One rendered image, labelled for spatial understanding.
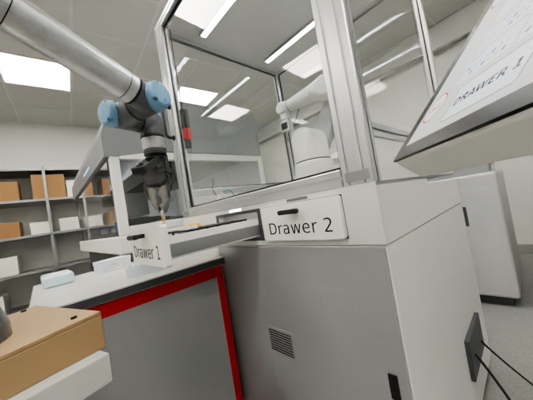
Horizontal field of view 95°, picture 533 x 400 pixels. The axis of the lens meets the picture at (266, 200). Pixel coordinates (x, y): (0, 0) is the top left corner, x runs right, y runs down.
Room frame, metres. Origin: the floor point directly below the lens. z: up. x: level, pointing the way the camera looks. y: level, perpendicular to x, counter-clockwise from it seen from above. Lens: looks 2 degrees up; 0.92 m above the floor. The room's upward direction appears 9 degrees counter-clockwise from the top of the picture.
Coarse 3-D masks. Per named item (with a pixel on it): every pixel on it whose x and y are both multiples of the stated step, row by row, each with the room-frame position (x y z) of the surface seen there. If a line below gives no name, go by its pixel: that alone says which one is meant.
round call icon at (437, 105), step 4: (452, 88) 0.29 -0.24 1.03; (448, 92) 0.30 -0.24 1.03; (440, 96) 0.32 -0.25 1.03; (444, 96) 0.30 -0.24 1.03; (448, 96) 0.29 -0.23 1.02; (436, 100) 0.32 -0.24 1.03; (440, 100) 0.31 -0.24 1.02; (444, 100) 0.29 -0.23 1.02; (432, 104) 0.33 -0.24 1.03; (436, 104) 0.31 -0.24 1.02; (440, 104) 0.30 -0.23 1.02; (432, 108) 0.32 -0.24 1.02; (436, 108) 0.30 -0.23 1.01; (440, 108) 0.29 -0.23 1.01; (428, 112) 0.33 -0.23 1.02; (432, 112) 0.31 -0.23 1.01; (436, 112) 0.30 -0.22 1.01; (424, 116) 0.33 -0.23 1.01; (428, 116) 0.32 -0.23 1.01; (432, 116) 0.30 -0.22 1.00; (424, 120) 0.32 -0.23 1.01; (428, 120) 0.31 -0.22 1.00; (420, 124) 0.33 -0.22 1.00
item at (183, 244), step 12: (216, 228) 0.74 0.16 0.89; (228, 228) 0.77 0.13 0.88; (240, 228) 0.80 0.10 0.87; (252, 228) 0.84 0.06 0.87; (180, 240) 0.66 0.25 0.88; (192, 240) 0.68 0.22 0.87; (204, 240) 0.71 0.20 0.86; (216, 240) 0.74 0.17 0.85; (228, 240) 0.77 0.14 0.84; (240, 240) 0.80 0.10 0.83; (180, 252) 0.66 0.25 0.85; (192, 252) 0.68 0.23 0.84
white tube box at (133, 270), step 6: (132, 264) 0.95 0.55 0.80; (138, 264) 0.93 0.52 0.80; (144, 264) 0.91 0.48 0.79; (126, 270) 0.87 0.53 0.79; (132, 270) 0.88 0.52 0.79; (138, 270) 0.89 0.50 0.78; (144, 270) 0.90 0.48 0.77; (150, 270) 0.91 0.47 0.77; (156, 270) 0.92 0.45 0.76; (132, 276) 0.88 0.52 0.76
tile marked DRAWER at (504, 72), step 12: (516, 48) 0.20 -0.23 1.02; (528, 48) 0.18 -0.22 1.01; (504, 60) 0.21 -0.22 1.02; (516, 60) 0.19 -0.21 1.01; (528, 60) 0.18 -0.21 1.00; (492, 72) 0.22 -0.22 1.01; (504, 72) 0.20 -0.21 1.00; (516, 72) 0.18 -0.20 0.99; (468, 84) 0.25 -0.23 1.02; (480, 84) 0.23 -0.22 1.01; (492, 84) 0.21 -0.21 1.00; (504, 84) 0.19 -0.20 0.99; (456, 96) 0.27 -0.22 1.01; (468, 96) 0.24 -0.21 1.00; (480, 96) 0.22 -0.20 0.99; (456, 108) 0.25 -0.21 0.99; (444, 120) 0.26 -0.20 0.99
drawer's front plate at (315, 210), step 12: (288, 204) 0.72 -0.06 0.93; (300, 204) 0.69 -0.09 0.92; (312, 204) 0.66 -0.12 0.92; (324, 204) 0.63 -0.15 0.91; (336, 204) 0.61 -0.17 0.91; (264, 216) 0.80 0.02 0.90; (276, 216) 0.76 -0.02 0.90; (288, 216) 0.73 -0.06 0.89; (300, 216) 0.70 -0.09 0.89; (312, 216) 0.67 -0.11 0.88; (324, 216) 0.64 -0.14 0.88; (336, 216) 0.61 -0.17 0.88; (264, 228) 0.81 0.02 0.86; (276, 228) 0.77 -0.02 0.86; (300, 228) 0.70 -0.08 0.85; (312, 228) 0.67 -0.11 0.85; (324, 228) 0.64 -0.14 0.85; (336, 228) 0.62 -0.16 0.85
